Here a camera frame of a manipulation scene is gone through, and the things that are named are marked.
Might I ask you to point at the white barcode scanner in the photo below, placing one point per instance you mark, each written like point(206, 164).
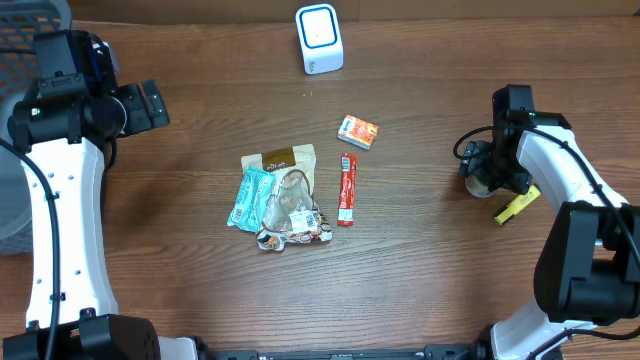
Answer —
point(320, 38)

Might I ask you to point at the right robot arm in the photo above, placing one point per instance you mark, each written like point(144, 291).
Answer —
point(587, 275)

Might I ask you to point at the red snack stick packet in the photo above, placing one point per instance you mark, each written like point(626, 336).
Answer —
point(349, 164)

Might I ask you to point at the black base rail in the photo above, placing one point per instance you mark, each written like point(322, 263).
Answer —
point(340, 355)

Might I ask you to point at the orange Kleenex tissue box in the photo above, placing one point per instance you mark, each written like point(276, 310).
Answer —
point(358, 132)

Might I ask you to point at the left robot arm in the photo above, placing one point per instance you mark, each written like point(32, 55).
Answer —
point(64, 132)

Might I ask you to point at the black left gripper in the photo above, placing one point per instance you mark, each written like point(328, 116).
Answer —
point(139, 118)

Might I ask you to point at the brown snack pouch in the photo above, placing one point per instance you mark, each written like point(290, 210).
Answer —
point(292, 215)

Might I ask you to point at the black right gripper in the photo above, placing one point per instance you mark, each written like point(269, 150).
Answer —
point(520, 179)

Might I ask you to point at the green lid jar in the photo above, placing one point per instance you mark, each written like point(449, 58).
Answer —
point(478, 185)

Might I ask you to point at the teal Kleenex tissue pack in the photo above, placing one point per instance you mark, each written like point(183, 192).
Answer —
point(251, 201)

